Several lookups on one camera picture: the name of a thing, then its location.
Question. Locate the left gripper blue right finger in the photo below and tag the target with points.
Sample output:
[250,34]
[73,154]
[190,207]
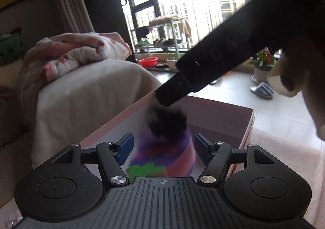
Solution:
[215,157]

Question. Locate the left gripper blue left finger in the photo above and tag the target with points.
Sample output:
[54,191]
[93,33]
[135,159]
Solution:
[111,156]

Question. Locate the purple pink green soft toy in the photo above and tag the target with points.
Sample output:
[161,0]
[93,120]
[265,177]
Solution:
[158,156]

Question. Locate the black fuzzy soft object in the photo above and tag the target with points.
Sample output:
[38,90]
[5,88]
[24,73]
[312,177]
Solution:
[166,122]

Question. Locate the right hand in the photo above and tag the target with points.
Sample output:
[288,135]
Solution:
[301,69]

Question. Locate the pink cardboard box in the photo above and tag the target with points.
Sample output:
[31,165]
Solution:
[217,121]

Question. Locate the potted flowering plant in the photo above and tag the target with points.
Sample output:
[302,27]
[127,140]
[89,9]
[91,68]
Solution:
[263,63]

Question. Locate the blue striped slipper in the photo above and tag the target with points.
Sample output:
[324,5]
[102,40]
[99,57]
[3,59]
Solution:
[263,90]

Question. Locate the beige covered sofa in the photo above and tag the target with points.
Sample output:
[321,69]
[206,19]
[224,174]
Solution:
[66,110]

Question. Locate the red plastic basin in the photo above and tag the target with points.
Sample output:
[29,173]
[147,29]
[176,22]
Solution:
[149,62]

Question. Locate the pink floral blanket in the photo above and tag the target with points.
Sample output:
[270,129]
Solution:
[51,58]

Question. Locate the metal plant shelf rack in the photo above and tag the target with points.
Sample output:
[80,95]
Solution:
[169,35]

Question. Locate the beige curtain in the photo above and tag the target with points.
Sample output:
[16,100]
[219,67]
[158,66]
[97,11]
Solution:
[75,16]

